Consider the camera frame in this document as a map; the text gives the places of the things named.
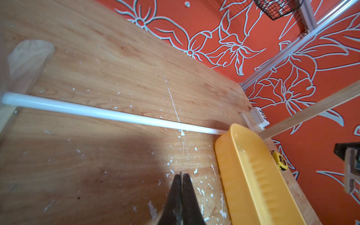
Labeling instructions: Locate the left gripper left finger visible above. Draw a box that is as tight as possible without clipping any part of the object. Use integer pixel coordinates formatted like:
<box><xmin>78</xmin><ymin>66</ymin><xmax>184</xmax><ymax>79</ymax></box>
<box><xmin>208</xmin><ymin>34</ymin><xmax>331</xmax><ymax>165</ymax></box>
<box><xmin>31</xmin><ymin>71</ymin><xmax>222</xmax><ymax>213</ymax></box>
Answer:
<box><xmin>158</xmin><ymin>173</ymin><xmax>182</xmax><ymax>225</ymax></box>

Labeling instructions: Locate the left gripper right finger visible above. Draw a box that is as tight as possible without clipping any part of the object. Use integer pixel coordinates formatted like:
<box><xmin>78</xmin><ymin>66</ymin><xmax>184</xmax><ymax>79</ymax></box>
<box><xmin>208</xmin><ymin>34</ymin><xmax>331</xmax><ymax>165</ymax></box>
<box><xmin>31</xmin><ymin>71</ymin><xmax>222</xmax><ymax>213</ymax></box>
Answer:
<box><xmin>182</xmin><ymin>173</ymin><xmax>206</xmax><ymax>225</ymax></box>

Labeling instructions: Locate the yellow plastic tray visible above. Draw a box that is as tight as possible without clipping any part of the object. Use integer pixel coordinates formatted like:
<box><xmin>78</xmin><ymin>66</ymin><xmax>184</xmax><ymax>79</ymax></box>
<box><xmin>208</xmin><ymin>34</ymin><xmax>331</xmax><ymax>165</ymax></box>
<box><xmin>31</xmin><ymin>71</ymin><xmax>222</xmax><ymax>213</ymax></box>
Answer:
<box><xmin>215</xmin><ymin>124</ymin><xmax>305</xmax><ymax>225</ymax></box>

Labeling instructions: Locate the yellow tape measure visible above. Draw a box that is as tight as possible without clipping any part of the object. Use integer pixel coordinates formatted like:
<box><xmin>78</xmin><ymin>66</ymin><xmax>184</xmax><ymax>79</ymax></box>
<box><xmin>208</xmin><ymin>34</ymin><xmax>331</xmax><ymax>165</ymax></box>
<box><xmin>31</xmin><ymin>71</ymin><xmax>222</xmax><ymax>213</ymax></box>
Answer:
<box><xmin>271</xmin><ymin>151</ymin><xmax>288</xmax><ymax>171</ymax></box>

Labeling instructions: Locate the white base rod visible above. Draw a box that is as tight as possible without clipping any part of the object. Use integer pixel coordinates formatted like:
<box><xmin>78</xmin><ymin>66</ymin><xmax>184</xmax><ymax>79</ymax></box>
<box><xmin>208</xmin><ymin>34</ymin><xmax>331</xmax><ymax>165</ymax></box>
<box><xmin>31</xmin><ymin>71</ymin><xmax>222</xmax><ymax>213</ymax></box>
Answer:
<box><xmin>1</xmin><ymin>92</ymin><xmax>225</xmax><ymax>135</ymax></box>

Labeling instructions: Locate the white switch box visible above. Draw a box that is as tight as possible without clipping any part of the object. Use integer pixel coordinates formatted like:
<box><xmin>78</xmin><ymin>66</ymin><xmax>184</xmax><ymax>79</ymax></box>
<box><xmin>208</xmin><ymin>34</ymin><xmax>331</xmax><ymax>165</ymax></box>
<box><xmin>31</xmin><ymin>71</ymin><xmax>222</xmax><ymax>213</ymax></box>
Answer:
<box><xmin>250</xmin><ymin>107</ymin><xmax>270</xmax><ymax>129</ymax></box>

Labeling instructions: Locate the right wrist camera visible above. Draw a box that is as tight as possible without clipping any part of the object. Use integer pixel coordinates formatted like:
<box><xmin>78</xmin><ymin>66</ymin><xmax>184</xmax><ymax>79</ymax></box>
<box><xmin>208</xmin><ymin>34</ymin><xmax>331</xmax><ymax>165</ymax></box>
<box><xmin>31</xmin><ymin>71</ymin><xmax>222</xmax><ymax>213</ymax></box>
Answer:
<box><xmin>334</xmin><ymin>142</ymin><xmax>360</xmax><ymax>194</ymax></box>

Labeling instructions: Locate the right wooden post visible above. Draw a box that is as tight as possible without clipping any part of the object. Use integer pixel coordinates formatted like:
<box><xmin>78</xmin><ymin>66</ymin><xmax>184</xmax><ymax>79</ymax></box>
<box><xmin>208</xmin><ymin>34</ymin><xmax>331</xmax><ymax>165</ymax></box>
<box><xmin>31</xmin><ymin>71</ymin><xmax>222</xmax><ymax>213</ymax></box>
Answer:
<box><xmin>258</xmin><ymin>81</ymin><xmax>360</xmax><ymax>140</ymax></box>

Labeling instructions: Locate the black wire basket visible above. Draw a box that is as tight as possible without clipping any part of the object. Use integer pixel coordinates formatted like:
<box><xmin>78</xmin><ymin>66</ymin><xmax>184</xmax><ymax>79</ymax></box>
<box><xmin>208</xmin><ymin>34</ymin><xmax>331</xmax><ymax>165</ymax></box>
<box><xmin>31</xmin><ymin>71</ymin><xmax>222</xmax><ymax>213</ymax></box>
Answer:
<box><xmin>254</xmin><ymin>0</ymin><xmax>303</xmax><ymax>21</ymax></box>

